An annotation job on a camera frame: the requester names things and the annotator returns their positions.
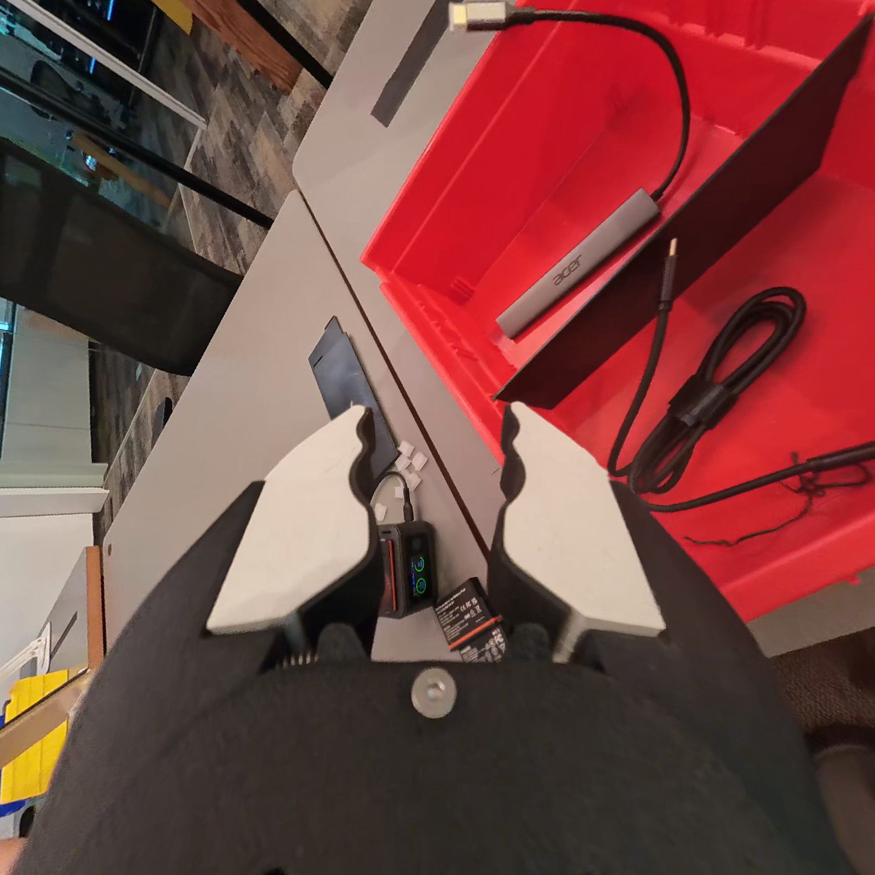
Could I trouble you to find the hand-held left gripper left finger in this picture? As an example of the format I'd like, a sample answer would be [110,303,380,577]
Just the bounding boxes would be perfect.
[206,405,384,646]

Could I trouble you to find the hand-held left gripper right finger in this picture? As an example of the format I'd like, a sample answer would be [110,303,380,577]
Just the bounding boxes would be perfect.
[489,401,668,664]

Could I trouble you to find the black usb-c cable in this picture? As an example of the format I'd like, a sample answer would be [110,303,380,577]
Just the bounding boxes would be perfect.
[606,240,808,496]

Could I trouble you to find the red plastic bin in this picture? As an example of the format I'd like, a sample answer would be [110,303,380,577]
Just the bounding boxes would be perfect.
[360,0,875,623]

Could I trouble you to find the black hub cable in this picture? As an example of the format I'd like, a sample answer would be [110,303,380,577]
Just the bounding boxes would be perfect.
[449,0,691,206]

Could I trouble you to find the black charger with display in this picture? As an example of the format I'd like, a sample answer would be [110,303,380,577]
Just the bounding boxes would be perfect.
[376,520,438,619]

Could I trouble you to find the black twist tie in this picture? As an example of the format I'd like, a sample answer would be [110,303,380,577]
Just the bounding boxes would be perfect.
[681,486,828,551]

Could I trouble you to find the yellow stacked boxes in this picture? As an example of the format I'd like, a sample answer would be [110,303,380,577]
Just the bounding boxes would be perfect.
[0,668,86,808]

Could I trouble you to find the black bin divider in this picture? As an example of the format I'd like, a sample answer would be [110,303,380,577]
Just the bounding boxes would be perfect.
[495,14,875,408]

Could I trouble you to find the wooden topped desk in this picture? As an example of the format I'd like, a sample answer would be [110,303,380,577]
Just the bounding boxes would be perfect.
[185,0,332,86]

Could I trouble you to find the black camera battery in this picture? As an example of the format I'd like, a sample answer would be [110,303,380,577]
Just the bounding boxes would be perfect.
[431,577,510,664]

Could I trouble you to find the white cable clips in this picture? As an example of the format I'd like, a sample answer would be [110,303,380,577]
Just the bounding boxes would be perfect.
[367,441,432,518]

